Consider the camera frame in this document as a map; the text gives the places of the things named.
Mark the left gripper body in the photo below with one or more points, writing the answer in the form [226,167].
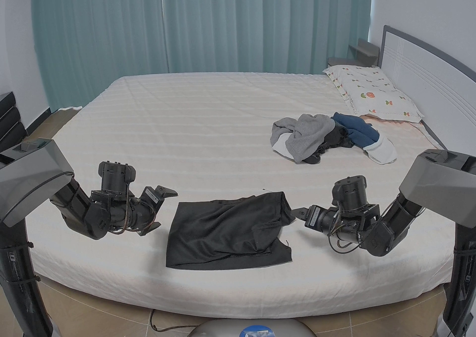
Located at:
[143,212]

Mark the white printed pillow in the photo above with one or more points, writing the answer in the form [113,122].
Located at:
[372,93]

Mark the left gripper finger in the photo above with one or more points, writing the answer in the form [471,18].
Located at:
[167,191]
[149,228]

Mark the grey bedside table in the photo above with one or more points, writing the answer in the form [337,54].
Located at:
[353,60]

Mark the black chest of drawers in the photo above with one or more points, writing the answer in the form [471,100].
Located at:
[11,123]

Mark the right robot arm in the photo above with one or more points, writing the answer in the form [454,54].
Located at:
[386,231]

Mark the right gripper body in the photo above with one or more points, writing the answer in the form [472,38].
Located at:
[319,220]

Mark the pile of clothes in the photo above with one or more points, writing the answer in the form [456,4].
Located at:
[312,134]

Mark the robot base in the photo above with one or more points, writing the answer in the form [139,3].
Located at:
[223,328]

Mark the black trousers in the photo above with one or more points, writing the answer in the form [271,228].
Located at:
[230,231]

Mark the blue-green curtain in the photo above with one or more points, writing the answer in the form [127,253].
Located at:
[267,15]
[100,30]

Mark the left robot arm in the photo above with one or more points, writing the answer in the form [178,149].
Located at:
[85,212]

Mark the bed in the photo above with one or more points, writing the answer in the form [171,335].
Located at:
[204,134]

